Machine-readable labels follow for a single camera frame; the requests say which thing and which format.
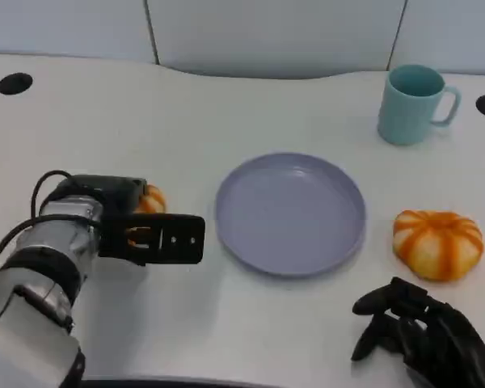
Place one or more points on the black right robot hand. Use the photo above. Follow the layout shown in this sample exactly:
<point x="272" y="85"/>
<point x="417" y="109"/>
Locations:
<point x="444" y="339"/>

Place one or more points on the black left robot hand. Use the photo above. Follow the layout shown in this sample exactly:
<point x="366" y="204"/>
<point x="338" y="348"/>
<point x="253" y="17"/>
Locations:
<point x="105" y="190"/>

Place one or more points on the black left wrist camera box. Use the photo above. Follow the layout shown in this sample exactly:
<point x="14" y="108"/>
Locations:
<point x="178" y="240"/>

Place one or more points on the orange and white bread roll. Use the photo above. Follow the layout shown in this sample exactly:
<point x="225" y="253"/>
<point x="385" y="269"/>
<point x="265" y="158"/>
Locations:
<point x="153" y="200"/>
<point x="438" y="244"/>

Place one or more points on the pale green mug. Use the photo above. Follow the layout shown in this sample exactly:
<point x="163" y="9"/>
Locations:
<point x="408" y="111"/>

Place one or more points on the lilac plate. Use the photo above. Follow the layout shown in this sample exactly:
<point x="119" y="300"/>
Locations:
<point x="291" y="214"/>

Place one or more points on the grey partition panel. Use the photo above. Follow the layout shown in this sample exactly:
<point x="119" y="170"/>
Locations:
<point x="64" y="28"/>
<point x="448" y="32"/>
<point x="275" y="36"/>

